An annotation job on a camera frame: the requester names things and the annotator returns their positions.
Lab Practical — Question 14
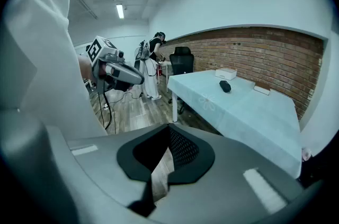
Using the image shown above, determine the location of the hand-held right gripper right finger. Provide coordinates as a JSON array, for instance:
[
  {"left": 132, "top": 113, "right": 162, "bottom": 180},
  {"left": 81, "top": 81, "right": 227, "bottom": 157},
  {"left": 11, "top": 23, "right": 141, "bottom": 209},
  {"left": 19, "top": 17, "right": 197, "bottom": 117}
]
[{"left": 149, "top": 123, "right": 303, "bottom": 224}]

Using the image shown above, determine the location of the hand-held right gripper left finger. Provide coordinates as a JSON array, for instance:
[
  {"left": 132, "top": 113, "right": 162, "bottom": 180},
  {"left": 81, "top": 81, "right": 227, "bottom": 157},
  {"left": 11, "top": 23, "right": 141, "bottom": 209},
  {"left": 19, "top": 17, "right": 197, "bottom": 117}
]
[{"left": 0, "top": 109, "right": 171, "bottom": 224}]

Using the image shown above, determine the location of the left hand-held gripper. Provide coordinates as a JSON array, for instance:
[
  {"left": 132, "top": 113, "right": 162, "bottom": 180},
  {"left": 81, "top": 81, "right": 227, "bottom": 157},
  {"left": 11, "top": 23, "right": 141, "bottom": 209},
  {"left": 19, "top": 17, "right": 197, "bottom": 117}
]
[{"left": 86, "top": 35, "right": 145, "bottom": 94}]

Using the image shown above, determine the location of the black glasses case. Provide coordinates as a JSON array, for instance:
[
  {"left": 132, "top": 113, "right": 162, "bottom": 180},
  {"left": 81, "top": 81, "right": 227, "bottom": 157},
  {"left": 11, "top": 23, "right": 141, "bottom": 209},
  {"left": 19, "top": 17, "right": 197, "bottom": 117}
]
[{"left": 219, "top": 80, "right": 233, "bottom": 95}]

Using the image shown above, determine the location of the person's left forearm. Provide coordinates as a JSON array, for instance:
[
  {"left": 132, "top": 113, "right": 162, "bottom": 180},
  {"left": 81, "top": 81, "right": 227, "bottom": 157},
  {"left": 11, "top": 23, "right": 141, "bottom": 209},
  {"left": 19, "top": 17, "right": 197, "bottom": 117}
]
[{"left": 77, "top": 55, "right": 94, "bottom": 81}]

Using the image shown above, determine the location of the small white side table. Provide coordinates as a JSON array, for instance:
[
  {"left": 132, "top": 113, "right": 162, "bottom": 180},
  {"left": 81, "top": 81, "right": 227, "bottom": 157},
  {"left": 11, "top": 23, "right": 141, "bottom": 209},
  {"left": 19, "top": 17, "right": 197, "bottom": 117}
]
[{"left": 158, "top": 60, "right": 173, "bottom": 93}]

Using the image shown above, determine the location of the black office chair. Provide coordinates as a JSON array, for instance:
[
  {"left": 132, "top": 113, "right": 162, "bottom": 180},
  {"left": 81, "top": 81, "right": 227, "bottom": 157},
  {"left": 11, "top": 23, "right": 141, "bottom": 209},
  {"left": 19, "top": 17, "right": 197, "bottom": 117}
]
[{"left": 168, "top": 46, "right": 195, "bottom": 115}]

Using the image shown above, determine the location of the short ceiling light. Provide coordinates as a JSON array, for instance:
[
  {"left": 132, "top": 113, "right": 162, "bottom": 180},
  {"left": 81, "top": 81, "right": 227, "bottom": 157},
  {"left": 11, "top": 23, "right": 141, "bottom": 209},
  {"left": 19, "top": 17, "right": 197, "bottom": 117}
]
[{"left": 115, "top": 3, "right": 125, "bottom": 20}]

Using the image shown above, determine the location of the light blue tablecloth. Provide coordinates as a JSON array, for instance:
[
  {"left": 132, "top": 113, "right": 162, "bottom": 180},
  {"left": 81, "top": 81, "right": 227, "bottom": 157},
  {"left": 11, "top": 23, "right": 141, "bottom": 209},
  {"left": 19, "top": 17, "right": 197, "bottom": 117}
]
[{"left": 167, "top": 69, "right": 303, "bottom": 179}]

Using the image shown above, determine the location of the person's white clothing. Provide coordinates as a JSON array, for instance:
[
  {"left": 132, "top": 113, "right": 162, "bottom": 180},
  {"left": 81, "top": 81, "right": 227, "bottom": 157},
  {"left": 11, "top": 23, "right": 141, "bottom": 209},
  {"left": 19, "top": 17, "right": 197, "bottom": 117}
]
[{"left": 1, "top": 0, "right": 108, "bottom": 140}]

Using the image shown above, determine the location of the white rectangular box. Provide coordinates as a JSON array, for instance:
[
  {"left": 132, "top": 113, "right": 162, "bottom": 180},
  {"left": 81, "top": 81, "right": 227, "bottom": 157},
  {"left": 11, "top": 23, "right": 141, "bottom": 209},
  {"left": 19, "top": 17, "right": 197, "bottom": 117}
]
[{"left": 215, "top": 68, "right": 238, "bottom": 80}]

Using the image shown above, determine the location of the white flat box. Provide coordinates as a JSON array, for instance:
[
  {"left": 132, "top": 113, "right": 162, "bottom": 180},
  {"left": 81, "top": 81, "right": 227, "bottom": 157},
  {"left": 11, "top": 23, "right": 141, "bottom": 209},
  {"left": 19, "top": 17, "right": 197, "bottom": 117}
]
[{"left": 253, "top": 84, "right": 271, "bottom": 96}]

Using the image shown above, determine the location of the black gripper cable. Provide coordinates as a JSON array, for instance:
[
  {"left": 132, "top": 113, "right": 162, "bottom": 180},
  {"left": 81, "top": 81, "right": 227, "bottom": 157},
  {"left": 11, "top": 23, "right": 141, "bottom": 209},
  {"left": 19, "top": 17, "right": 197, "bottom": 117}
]
[{"left": 94, "top": 91, "right": 117, "bottom": 131}]

